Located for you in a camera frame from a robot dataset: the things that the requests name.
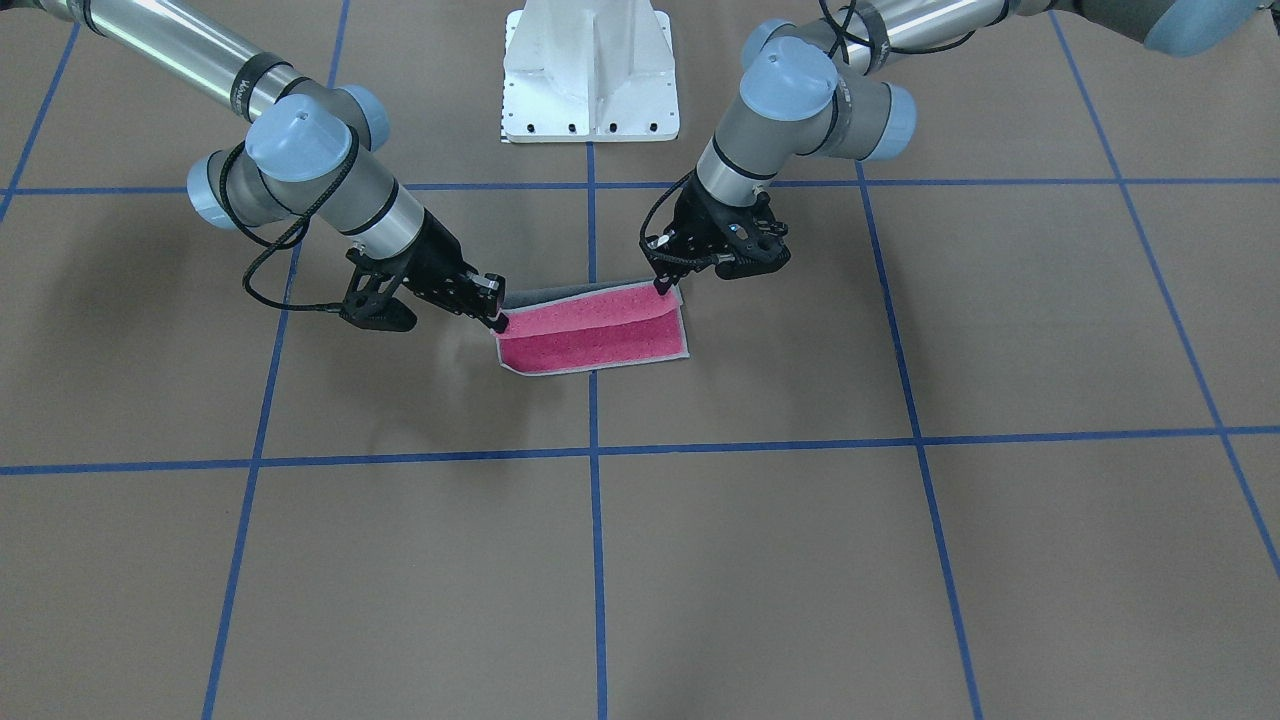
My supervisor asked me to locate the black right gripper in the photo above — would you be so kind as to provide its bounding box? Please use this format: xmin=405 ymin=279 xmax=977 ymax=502
xmin=340 ymin=211 xmax=509 ymax=334

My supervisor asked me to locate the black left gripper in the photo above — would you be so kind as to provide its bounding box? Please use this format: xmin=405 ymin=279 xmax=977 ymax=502
xmin=643 ymin=184 xmax=791 ymax=296

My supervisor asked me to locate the pink towel with grey back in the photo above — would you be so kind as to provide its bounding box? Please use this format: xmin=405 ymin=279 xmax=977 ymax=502
xmin=492 ymin=279 xmax=690 ymax=377

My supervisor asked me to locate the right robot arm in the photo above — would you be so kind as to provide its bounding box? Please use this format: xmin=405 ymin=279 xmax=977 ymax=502
xmin=3 ymin=1 xmax=508 ymax=333

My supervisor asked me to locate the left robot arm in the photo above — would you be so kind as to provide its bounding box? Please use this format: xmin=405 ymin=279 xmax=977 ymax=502
xmin=639 ymin=1 xmax=1260 ymax=293

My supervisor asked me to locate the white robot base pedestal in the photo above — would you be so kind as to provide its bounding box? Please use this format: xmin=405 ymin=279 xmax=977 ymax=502
xmin=500 ymin=1 xmax=681 ymax=143

